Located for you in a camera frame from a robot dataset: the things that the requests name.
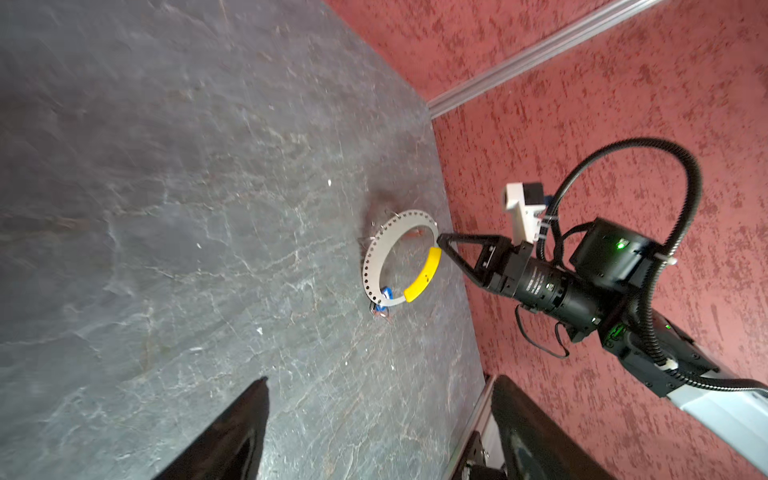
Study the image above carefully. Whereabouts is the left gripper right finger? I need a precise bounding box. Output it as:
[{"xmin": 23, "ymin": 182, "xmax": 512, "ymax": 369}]
[{"xmin": 491, "ymin": 375, "xmax": 612, "ymax": 480}]

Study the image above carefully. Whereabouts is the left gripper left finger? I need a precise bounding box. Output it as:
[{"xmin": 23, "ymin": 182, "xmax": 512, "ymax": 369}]
[{"xmin": 157, "ymin": 377, "xmax": 270, "ymax": 480}]

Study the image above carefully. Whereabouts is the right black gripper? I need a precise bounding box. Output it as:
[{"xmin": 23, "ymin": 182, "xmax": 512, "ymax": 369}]
[{"xmin": 437, "ymin": 233, "xmax": 568, "ymax": 310}]

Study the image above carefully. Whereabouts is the large perforated keyring yellow segment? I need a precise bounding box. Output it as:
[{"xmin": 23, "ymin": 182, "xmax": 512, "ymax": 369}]
[{"xmin": 362, "ymin": 208, "xmax": 444, "ymax": 308}]

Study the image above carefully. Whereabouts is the small keys bunch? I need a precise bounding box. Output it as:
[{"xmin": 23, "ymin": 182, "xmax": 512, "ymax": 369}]
[{"xmin": 369, "ymin": 303, "xmax": 390, "ymax": 319}]

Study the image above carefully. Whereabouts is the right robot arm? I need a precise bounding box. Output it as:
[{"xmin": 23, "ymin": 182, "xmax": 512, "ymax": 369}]
[{"xmin": 437, "ymin": 218, "xmax": 767, "ymax": 472}]

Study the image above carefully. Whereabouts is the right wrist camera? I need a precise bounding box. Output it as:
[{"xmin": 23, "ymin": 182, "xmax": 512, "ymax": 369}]
[{"xmin": 503, "ymin": 182, "xmax": 547, "ymax": 245}]

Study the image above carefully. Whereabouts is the right aluminium corner post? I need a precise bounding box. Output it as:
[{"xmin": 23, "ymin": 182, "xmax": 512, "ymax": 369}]
[{"xmin": 427, "ymin": 0, "xmax": 660, "ymax": 120}]

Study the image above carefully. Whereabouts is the black corrugated cable conduit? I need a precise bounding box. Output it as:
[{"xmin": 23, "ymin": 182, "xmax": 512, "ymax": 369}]
[{"xmin": 542, "ymin": 137, "xmax": 768, "ymax": 392}]

